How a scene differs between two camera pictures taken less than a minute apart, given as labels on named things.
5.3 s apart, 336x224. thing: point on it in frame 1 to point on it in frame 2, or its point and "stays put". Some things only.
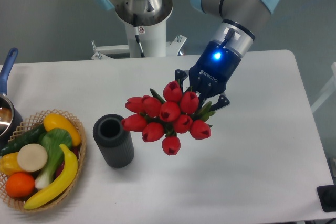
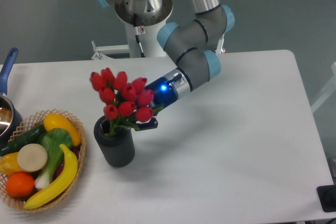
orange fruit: x=20 y=185 stays put
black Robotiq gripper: x=217 y=64 to x=164 y=93
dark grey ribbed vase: x=116 y=143 stays put
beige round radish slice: x=32 y=157 stays put
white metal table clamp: x=172 y=49 stays put
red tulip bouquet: x=161 y=119 to x=127 y=102
